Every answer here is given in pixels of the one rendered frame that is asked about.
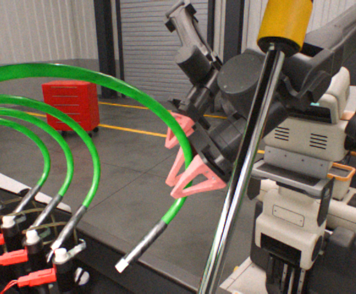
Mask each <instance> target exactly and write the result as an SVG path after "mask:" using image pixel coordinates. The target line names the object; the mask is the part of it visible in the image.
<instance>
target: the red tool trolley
mask: <svg viewBox="0 0 356 294"><path fill-rule="evenodd" d="M42 92H43V99H44V103H46V104H48V105H51V106H53V107H55V108H57V109H59V110H61V112H63V113H65V114H66V115H67V116H69V117H71V118H72V119H74V120H75V121H76V122H77V123H78V124H79V125H80V126H81V127H82V128H83V129H84V130H85V131H87V134H89V136H90V137H92V134H91V131H92V130H93V131H94V132H98V127H97V125H99V124H100V120H99V112H98V100H97V87H96V84H95V83H91V82H88V81H74V80H61V81H52V82H49V83H45V84H42ZM46 118H47V123H48V124H49V125H50V126H51V127H52V128H54V129H55V130H61V131H63V132H65V131H67V130H73V129H72V128H70V127H69V126H68V125H67V124H66V123H64V122H63V121H61V120H60V119H57V118H56V117H54V116H51V115H49V114H48V113H46Z"/></svg>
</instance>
